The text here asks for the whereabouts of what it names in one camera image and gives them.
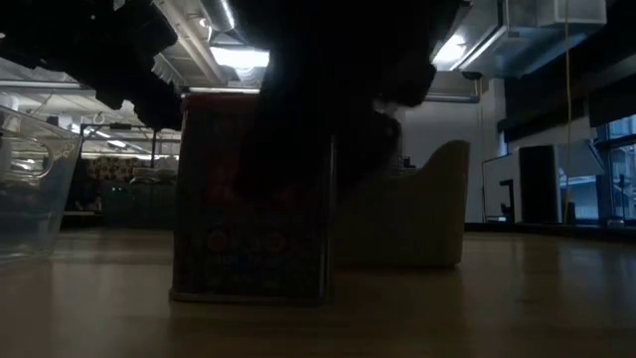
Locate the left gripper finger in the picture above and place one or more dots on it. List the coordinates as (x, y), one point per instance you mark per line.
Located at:
(110, 99)
(159, 107)

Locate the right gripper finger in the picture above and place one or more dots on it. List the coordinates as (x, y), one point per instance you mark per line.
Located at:
(283, 159)

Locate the white lid spice jar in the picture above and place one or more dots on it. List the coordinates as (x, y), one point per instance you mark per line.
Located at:
(143, 175)
(165, 175)

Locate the red spice tin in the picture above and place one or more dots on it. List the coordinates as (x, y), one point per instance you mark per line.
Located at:
(248, 258)

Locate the clear plastic bin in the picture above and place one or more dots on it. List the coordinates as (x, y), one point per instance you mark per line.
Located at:
(35, 209)

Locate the light grey plastic bin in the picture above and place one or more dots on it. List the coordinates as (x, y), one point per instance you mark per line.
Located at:
(407, 219)

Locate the white board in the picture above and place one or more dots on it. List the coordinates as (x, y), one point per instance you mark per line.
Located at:
(166, 162)

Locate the long horizontal metal pipe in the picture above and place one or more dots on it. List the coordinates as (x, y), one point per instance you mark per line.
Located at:
(223, 90)

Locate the patterned panel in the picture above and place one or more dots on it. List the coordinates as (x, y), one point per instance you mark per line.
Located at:
(111, 168)

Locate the ceiling light panel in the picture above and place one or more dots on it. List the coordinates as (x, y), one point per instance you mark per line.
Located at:
(241, 57)

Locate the dark grey storage bin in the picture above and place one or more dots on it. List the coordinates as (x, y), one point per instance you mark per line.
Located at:
(139, 209)

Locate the small black ceiling fixture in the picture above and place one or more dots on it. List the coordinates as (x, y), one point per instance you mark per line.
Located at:
(472, 75)

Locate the black hooked stand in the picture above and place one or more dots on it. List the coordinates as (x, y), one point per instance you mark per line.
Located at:
(507, 199)

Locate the black tall cabinet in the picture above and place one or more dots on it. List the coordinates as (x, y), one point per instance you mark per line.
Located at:
(539, 184)

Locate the black metal frame rig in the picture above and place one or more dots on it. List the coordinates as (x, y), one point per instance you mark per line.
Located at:
(119, 126)

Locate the round silver air duct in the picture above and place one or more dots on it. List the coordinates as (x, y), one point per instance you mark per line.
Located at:
(221, 12)

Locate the rectangular metal air duct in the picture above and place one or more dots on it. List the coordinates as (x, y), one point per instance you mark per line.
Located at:
(526, 45)

